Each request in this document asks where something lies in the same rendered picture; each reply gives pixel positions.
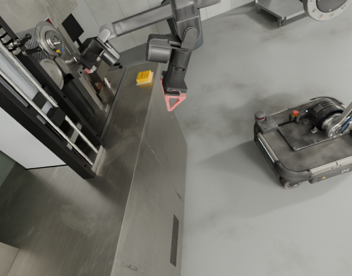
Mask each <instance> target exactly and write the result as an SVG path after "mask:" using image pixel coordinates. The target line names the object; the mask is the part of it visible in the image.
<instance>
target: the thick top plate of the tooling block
mask: <svg viewBox="0 0 352 276"><path fill-rule="evenodd" d="M99 57H100V60H99V61H97V62H95V64H94V66H95V67H96V70H95V71H93V73H88V75H89V76H90V78H91V79H92V80H93V81H92V83H91V84H94V83H99V82H103V80H104V78H105V76H106V74H107V71H108V69H109V67H110V66H109V65H108V64H107V63H105V62H104V61H103V60H102V59H101V56H99Z"/></svg>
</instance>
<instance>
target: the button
mask: <svg viewBox="0 0 352 276"><path fill-rule="evenodd" d="M151 75H152V73H151V71H150V70H149V71H143V72H139V73H138V75H137V79H136V81H137V83H143V82H149V81H150V80H151Z"/></svg>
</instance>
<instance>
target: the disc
mask: <svg viewBox="0 0 352 276"><path fill-rule="evenodd" d="M45 25H48V26H51V27H52V28H53V29H55V30H56V31H57V33H58V34H59V35H60V33H59V31H58V30H57V29H56V28H55V27H54V26H53V25H52V24H50V23H49V22H46V21H40V22H39V23H38V24H37V25H36V28H35V34H36V39H37V42H38V44H39V46H40V47H41V48H42V51H43V52H44V53H45V54H46V55H47V56H48V57H49V58H51V59H53V60H55V58H56V57H57V56H53V55H51V53H49V52H48V51H47V50H46V49H45V47H44V45H43V43H42V41H41V38H40V30H41V27H43V26H45ZM60 37H61V39H62V42H63V44H64V51H65V52H66V47H65V43H64V40H63V38H62V36H61V35H60Z"/></svg>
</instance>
